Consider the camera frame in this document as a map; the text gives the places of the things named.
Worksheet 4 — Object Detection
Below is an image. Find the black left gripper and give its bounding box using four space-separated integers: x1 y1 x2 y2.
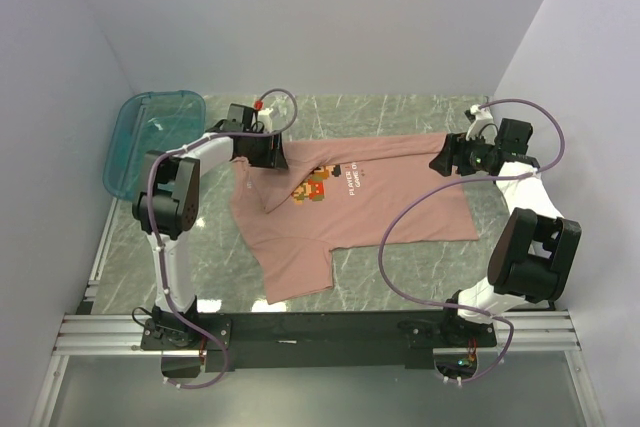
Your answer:
245 129 289 171

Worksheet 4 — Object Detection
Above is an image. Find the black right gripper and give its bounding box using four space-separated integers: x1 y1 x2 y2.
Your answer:
428 130 498 177

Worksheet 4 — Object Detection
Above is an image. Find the pink t shirt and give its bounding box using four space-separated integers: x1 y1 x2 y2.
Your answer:
230 133 478 303

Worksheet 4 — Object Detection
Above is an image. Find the teal transparent plastic bin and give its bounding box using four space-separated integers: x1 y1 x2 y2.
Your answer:
102 90 206 202

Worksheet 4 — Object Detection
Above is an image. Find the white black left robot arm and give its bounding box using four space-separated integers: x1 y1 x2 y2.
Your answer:
132 98 288 349

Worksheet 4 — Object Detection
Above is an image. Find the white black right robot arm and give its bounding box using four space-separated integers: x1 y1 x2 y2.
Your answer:
429 119 582 346

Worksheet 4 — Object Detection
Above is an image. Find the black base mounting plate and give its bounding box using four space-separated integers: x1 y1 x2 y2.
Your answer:
141 310 497 372

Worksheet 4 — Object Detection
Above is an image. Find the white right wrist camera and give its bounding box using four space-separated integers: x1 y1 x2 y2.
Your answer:
465 104 497 143

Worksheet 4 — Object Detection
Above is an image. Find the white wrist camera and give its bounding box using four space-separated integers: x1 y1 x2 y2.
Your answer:
465 104 497 143
253 98 288 133

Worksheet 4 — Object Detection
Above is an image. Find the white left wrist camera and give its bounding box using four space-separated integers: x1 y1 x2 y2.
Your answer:
253 98 288 133

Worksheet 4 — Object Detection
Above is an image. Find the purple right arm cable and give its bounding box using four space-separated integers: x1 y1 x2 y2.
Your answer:
377 99 568 388

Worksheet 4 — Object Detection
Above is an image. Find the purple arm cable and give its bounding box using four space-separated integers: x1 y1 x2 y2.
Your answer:
377 99 568 388
147 87 300 391

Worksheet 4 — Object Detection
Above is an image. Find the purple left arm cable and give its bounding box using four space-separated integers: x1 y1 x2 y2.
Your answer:
147 87 300 391

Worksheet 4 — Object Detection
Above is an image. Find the aluminium front frame rail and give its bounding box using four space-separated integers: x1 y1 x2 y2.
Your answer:
52 311 581 356

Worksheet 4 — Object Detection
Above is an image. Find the aluminium left side rail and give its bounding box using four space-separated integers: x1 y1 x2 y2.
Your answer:
75 198 121 315

